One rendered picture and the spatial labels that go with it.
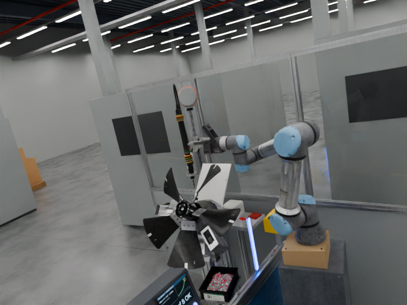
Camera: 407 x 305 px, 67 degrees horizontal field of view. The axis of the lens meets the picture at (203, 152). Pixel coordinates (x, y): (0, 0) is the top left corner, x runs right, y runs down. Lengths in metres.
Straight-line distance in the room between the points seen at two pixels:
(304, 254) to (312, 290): 0.18
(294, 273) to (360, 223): 0.82
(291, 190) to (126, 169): 3.52
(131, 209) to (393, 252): 3.59
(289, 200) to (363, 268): 1.20
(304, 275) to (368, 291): 1.02
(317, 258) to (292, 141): 0.63
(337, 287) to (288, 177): 0.59
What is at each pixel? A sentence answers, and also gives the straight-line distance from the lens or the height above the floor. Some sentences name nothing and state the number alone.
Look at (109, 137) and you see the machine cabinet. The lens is 4.73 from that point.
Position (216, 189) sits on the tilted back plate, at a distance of 2.23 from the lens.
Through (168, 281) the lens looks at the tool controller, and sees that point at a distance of 1.28.
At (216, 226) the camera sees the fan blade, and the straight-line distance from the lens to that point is 1.83.
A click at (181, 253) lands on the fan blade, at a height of 1.00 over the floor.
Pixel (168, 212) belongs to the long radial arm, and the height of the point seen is 1.11.
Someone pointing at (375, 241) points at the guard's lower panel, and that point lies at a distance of 2.41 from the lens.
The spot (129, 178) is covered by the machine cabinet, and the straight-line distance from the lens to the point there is 4.70.
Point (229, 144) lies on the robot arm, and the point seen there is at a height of 1.62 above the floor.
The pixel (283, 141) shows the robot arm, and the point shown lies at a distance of 1.31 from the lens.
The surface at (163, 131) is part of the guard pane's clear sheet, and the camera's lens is 2.98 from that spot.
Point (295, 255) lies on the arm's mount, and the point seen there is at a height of 1.06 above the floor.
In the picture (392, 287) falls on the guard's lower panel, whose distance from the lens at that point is 2.58.
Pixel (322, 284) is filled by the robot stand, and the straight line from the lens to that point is 1.70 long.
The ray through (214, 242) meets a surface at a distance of 1.97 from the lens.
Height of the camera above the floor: 1.95
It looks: 12 degrees down
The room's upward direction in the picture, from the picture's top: 11 degrees counter-clockwise
